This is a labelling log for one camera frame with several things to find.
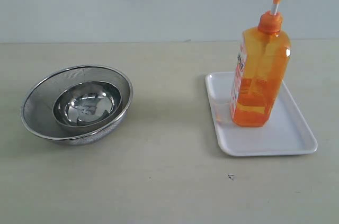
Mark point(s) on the orange pump soap bottle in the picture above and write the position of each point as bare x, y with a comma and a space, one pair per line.
260, 66

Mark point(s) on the small stainless steel bowl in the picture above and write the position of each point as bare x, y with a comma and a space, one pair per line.
87, 106

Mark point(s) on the steel mesh colander bowl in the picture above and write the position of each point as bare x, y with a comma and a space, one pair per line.
37, 115

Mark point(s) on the white rectangular plastic tray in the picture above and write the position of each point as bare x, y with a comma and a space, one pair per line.
285, 133

